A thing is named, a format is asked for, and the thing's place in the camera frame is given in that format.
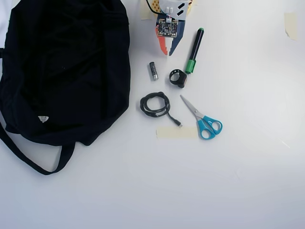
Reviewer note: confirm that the black green marker pen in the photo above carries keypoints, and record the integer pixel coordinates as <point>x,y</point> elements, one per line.
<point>195,47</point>

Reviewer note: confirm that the blue-grey gripper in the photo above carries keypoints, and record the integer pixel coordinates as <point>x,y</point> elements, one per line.
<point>177,42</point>

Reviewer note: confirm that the teal white robot arm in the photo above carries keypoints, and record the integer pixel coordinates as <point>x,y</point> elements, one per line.
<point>171,4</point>

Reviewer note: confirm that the long beige masking tape strip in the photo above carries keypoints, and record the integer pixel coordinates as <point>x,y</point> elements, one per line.
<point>166,133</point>

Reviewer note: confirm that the black silver battery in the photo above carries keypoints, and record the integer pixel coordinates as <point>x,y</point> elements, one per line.
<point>153,70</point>

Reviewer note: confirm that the black fabric bag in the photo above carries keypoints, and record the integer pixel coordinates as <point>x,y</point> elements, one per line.
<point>59,71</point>

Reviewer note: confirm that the small beige masking tape strip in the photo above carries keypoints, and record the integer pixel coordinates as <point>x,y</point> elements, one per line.
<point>195,2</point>

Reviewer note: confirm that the camera circuit board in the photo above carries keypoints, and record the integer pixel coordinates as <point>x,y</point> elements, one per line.
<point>166,27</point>

